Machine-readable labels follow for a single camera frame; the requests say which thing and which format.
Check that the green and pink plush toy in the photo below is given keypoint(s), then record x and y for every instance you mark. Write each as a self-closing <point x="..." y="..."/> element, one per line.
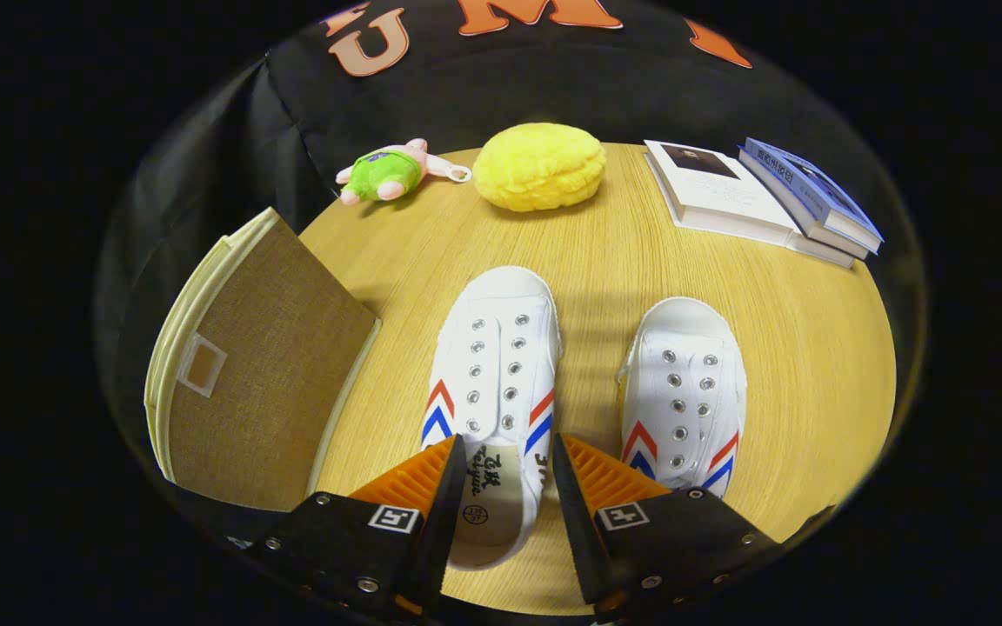
<point x="388" y="174"/>

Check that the yellow plush ball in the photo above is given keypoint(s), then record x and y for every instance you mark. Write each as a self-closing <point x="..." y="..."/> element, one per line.
<point x="536" y="165"/>

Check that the brown fabric storage box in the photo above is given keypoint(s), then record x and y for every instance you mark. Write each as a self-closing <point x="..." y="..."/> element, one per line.
<point x="266" y="391"/>

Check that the black backdrop cloth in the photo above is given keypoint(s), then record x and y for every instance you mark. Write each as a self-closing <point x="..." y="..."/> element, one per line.
<point x="510" y="87"/>

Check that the blue portrait cover book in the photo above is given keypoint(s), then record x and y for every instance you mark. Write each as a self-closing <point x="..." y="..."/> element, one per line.
<point x="801" y="178"/>

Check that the white book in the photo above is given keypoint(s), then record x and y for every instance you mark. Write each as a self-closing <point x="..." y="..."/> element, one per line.
<point x="718" y="196"/>

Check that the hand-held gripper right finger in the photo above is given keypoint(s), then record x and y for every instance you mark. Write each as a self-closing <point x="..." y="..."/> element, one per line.
<point x="579" y="530"/>

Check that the white canvas shoe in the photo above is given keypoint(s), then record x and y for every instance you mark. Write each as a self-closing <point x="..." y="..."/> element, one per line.
<point x="684" y="365"/>
<point x="497" y="348"/>

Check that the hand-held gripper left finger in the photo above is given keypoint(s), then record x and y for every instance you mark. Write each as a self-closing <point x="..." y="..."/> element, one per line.
<point x="447" y="522"/>

